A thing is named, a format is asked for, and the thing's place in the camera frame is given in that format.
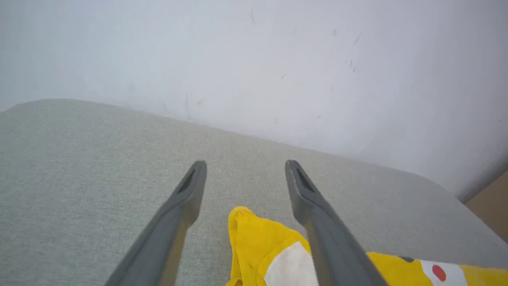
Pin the grey fabric sofa seat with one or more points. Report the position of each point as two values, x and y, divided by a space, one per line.
79 178

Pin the yellow shirt with print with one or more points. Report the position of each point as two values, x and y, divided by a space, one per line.
254 242

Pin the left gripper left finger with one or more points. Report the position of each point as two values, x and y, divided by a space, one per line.
166 238

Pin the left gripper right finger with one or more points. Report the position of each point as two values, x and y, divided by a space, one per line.
333 246

